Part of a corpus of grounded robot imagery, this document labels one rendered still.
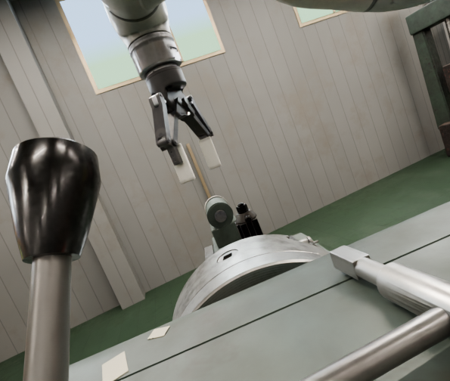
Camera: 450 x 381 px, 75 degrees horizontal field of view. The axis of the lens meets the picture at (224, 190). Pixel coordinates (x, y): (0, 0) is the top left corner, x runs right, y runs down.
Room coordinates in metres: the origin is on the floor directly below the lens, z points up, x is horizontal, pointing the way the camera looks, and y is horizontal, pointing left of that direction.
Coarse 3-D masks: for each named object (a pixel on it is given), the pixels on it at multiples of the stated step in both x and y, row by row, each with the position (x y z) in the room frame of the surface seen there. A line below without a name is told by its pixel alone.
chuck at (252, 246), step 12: (240, 240) 0.44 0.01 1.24; (252, 240) 0.42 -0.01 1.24; (264, 240) 0.41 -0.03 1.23; (276, 240) 0.41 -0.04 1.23; (288, 240) 0.41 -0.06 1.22; (216, 252) 0.43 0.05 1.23; (240, 252) 0.39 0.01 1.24; (252, 252) 0.37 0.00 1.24; (264, 252) 0.36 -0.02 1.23; (312, 252) 0.36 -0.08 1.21; (324, 252) 0.39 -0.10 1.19; (204, 264) 0.43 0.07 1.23; (216, 264) 0.39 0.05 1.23; (228, 264) 0.37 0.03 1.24; (192, 276) 0.43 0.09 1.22; (204, 276) 0.38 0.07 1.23; (192, 288) 0.38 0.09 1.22; (180, 300) 0.40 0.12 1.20; (180, 312) 0.36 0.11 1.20
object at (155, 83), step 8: (160, 72) 0.56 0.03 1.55; (168, 72) 0.57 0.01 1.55; (176, 72) 0.58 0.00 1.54; (152, 80) 0.57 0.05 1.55; (160, 80) 0.56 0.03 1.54; (168, 80) 0.56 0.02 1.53; (176, 80) 0.57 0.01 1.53; (184, 80) 0.59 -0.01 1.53; (152, 88) 0.58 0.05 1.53; (160, 88) 0.57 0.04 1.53; (168, 88) 0.58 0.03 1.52; (176, 88) 0.60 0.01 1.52; (168, 96) 0.56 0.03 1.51; (176, 96) 0.59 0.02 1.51; (184, 96) 0.62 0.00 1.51; (168, 104) 0.57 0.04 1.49; (168, 112) 0.58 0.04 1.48; (184, 112) 0.60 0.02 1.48
